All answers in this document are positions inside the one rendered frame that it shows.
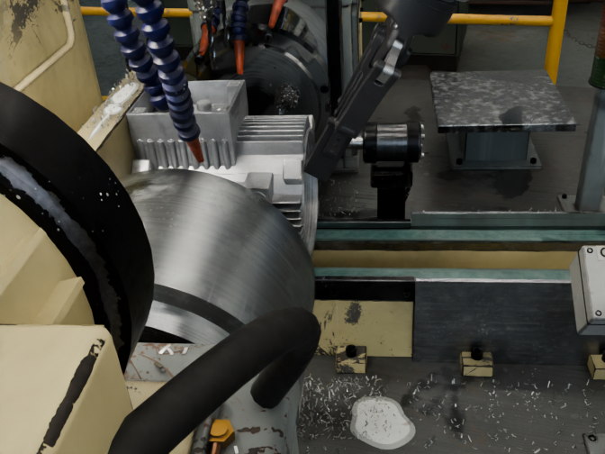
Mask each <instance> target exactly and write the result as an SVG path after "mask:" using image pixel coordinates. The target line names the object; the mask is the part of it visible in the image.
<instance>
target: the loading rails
mask: <svg viewBox="0 0 605 454"><path fill-rule="evenodd" d="M585 245H587V246H605V212H411V219H317V230H316V238H315V244H314V249H313V256H312V264H313V268H314V273H315V281H316V290H315V299H314V306H313V314H314V315H315V316H316V317H317V320H318V322H319V325H320V327H321V337H320V341H319V344H318V348H317V350H316V352H315V354H314V355H334V356H336V371H337V373H358V374H365V373H366V367H367V356H374V357H413V362H439V363H460V369H461V375H462V376H464V377H492V376H493V371H494V364H516V365H554V366H588V368H589V370H590V373H591V377H592V379H600V380H605V335H580V334H578V333H577V329H576V320H575V313H574V306H573V291H572V284H571V277H570V268H569V265H570V264H571V262H572V261H573V259H574V257H575V256H576V255H577V253H578V251H577V250H578V249H581V248H582V246H585Z"/></svg>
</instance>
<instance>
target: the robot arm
mask: <svg viewBox="0 0 605 454"><path fill-rule="evenodd" d="M457 1H460V2H466V1H469V0H375V3H376V5H377V6H378V8H379V9H380V10H381V11H382V12H383V13H384V14H385V15H387V18H386V19H385V21H384V24H381V23H378V24H377V25H376V26H375V28H374V30H373V31H372V34H371V40H370V42H369V43H368V45H367V47H366V49H365V51H364V53H363V55H362V57H361V59H360V60H359V62H358V64H357V67H356V69H355V71H354V73H353V75H352V76H351V78H350V80H349V81H348V84H347V86H346V88H345V90H344V92H343V94H342V96H341V97H340V98H339V100H338V106H339V107H338V108H337V109H336V110H335V112H334V116H331V117H329V118H328V120H327V125H326V127H325V129H324V131H323V133H322V134H321V136H320V138H319V139H318V141H317V143H316V145H315V146H314V148H313V150H312V153H311V154H310V156H309V158H308V159H307V160H306V162H305V164H304V168H303V172H305V173H307V174H309V175H311V176H313V177H316V178H318V179H319V180H322V181H324V182H327V181H328V179H329V177H330V175H331V173H332V172H333V170H334V168H335V167H336V166H337V164H338V163H339V160H340V159H341V157H342V155H343V154H344V152H345V150H346V149H347V147H348V145H349V143H350V142H351V141H352V139H355V138H357V137H358V135H359V133H360V132H361V131H362V129H363V128H364V126H365V125H366V123H367V121H368V120H369V118H370V117H371V116H372V114H373V113H374V111H375V109H376V108H377V106H378V105H379V104H380V103H381V101H382V100H383V98H384V97H385V95H386V94H387V92H388V91H389V89H390V88H391V87H392V86H393V85H394V83H395V82H396V81H397V80H398V79H400V77H401V73H402V71H401V70H400V69H399V68H400V67H401V65H403V64H405V63H406V61H407V60H408V58H409V56H410V55H411V53H412V48H411V47H410V45H411V42H412V39H413V37H414V36H415V35H417V34H423V35H424V36H426V37H437V36H439V34H440V33H442V31H443V30H444V28H445V26H446V25H447V23H448V21H449V19H450V18H451V16H452V14H453V13H454V11H455V10H456V8H457V7H458V2H457Z"/></svg>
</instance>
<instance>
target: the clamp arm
mask: <svg viewBox="0 0 605 454"><path fill-rule="evenodd" d="M325 20H326V41H327V61H328V81H329V99H326V102H325V112H330V117H331V116H334V112H335V110H336V109H337V108H338V107H339V106H338V100H339V98H340V97H341V96H342V94H343V92H344V90H345V87H344V57H343V27H342V0H325ZM347 150H351V149H346V150H345V152H344V154H343V155H342V157H341V159H345V158H346V152H347Z"/></svg>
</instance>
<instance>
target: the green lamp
mask: <svg viewBox="0 0 605 454"><path fill-rule="evenodd" d="M591 82H592V83H593V84H594V85H596V86H602V87H605V59H602V58H600V57H598V56H597V55H596V54H595V53H594V60H593V63H592V70H591Z"/></svg>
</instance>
